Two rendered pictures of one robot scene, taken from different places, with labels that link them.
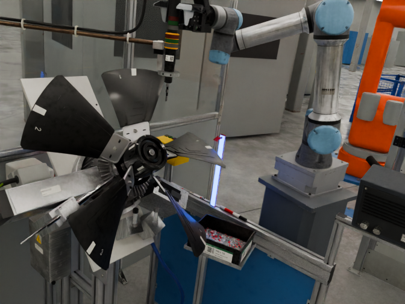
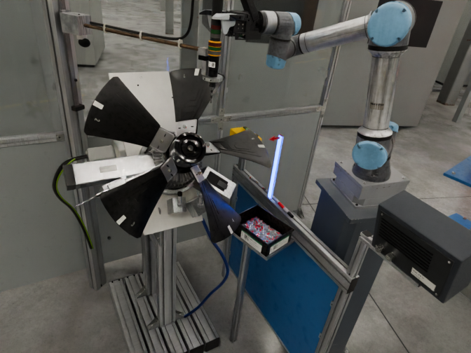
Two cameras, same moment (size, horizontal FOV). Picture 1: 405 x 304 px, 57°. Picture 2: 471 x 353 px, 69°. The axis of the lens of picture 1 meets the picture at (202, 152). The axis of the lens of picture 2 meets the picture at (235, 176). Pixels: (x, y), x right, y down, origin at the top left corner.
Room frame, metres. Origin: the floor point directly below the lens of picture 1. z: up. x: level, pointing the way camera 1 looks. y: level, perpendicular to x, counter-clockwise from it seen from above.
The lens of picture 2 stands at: (0.12, -0.38, 1.77)
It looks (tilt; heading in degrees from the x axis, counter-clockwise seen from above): 31 degrees down; 20
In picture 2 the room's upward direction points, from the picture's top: 7 degrees clockwise
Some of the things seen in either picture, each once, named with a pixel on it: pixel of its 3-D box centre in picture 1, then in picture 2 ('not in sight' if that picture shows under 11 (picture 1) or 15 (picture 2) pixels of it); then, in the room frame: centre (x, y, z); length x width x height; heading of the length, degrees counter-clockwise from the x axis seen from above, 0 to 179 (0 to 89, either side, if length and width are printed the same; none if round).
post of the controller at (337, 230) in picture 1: (335, 239); (359, 254); (1.16, -0.50, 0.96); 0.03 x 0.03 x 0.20; 52
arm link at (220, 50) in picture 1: (221, 47); (279, 51); (1.43, -0.02, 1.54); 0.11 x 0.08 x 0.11; 172
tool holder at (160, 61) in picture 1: (167, 58); (210, 64); (1.19, 0.15, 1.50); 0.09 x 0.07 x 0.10; 87
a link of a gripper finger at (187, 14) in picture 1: (185, 15); (224, 24); (1.18, 0.10, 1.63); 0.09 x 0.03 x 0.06; 164
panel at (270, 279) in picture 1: (219, 292); (270, 272); (1.42, -0.16, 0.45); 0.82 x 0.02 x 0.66; 52
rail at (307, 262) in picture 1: (231, 222); (282, 216); (1.42, -0.16, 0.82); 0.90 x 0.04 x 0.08; 52
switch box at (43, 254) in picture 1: (50, 246); not in sight; (1.22, 0.54, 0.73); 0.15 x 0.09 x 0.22; 52
